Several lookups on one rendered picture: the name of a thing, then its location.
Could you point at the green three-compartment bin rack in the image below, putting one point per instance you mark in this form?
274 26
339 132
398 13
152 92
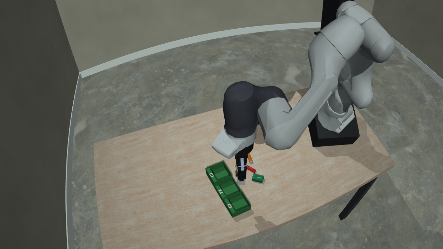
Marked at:
227 189

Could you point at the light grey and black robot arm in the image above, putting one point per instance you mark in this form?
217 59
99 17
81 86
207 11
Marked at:
340 75

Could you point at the green 9v battery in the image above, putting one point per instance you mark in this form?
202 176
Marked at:
257 178

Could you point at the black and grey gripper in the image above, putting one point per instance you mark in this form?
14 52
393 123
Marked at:
241 160

